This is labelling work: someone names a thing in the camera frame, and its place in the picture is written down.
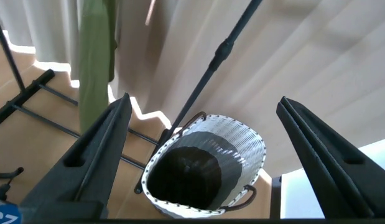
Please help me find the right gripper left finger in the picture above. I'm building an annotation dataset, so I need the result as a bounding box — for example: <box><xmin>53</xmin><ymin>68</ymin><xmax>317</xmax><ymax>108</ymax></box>
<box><xmin>18</xmin><ymin>92</ymin><xmax>133</xmax><ymax>219</ymax></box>

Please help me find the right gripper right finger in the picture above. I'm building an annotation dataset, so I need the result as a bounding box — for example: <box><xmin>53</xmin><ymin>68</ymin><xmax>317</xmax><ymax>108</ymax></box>
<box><xmin>276</xmin><ymin>96</ymin><xmax>385</xmax><ymax>219</ymax></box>

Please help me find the green sleeveless shirt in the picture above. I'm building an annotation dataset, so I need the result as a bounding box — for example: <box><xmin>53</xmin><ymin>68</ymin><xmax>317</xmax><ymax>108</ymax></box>
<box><xmin>78</xmin><ymin>0</ymin><xmax>118</xmax><ymax>134</ymax></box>

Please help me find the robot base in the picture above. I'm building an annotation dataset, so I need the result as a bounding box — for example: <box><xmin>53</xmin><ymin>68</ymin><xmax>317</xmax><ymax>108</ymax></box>
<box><xmin>0</xmin><ymin>202</ymin><xmax>22</xmax><ymax>224</ymax></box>

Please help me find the white laundry basket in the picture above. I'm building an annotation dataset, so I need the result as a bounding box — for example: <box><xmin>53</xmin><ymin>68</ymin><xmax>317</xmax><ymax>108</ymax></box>
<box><xmin>141</xmin><ymin>111</ymin><xmax>267</xmax><ymax>219</ymax></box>

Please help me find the black clothes rack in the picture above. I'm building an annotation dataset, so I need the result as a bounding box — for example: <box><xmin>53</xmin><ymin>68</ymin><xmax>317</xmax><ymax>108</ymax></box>
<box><xmin>0</xmin><ymin>0</ymin><xmax>264</xmax><ymax>195</ymax></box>

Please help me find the beige curtain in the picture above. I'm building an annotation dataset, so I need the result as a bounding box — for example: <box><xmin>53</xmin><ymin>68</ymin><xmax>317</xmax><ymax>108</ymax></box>
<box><xmin>0</xmin><ymin>0</ymin><xmax>385</xmax><ymax>178</ymax></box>

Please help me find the black cable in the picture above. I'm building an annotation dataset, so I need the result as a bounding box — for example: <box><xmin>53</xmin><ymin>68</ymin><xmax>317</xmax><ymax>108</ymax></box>
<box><xmin>0</xmin><ymin>167</ymin><xmax>24</xmax><ymax>202</ymax></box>

